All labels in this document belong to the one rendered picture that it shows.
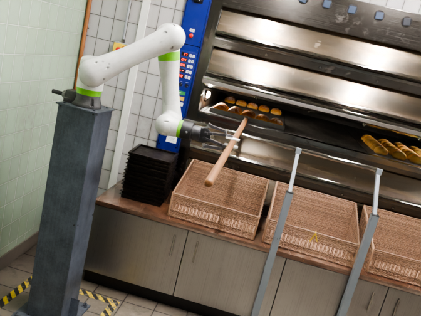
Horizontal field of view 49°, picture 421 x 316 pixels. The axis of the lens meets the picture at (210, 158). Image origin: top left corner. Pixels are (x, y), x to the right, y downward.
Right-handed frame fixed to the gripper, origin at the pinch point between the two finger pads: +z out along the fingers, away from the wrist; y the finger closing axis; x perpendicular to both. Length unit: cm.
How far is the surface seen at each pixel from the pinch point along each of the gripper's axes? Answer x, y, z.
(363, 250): -24, 45, 85
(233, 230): -36, 59, 12
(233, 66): -85, -34, -15
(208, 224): -36, 59, -3
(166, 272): -31, 95, -21
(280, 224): -25, 43, 37
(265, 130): -85, 3, 16
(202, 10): -83, -63, -43
